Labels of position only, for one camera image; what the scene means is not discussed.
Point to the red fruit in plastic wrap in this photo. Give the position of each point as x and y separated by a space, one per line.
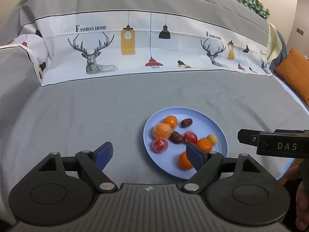
159 145

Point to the orange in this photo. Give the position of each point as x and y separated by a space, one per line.
162 130
171 120

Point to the small yellow fruit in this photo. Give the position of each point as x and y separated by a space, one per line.
212 138

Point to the person's right hand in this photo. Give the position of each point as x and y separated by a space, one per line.
293 173

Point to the grey printed sofa cover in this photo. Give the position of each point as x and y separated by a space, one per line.
77 73

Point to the pale yellow cloth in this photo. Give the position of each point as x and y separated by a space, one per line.
274 45

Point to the red wrapped tomato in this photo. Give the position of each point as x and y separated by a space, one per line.
190 137

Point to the orange cushion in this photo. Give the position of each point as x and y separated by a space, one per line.
294 71

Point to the light blue plate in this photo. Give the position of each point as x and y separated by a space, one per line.
202 126

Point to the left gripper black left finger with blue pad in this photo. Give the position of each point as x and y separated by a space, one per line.
60 189

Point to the orange mandarin left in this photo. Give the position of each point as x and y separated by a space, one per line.
184 162

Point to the dark red date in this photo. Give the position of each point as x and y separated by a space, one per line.
186 122
176 138

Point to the orange mandarin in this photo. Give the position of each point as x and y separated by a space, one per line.
184 162
204 144

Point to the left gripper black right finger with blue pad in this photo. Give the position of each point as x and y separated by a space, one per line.
238 190

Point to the orange mandarin far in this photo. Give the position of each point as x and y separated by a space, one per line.
204 144

